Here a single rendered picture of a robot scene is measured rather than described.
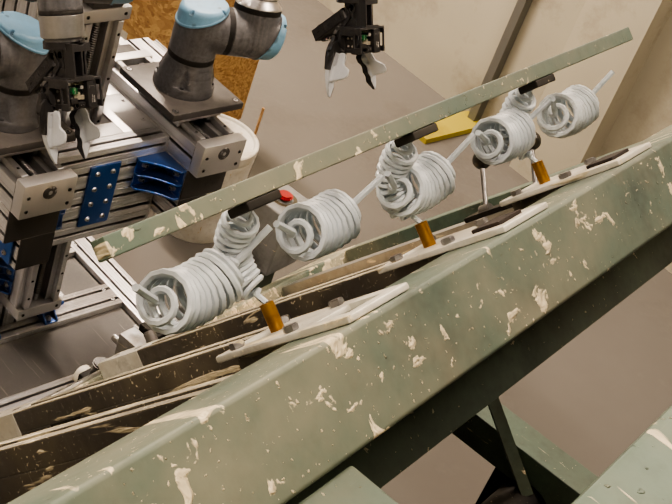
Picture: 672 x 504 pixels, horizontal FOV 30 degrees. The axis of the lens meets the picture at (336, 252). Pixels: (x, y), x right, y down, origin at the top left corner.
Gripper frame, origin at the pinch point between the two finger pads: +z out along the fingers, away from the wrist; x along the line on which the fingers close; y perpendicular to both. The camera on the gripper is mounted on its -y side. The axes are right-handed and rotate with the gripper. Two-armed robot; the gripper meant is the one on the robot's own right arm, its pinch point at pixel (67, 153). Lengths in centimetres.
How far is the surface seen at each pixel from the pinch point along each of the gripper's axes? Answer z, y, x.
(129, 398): 29, 41, -20
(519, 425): 75, 30, 93
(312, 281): 38, -1, 59
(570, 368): 123, -49, 232
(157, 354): 36.4, 13.2, 6.3
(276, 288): 41, -9, 57
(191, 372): 22, 54, -18
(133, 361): 39.1, 6.7, 5.6
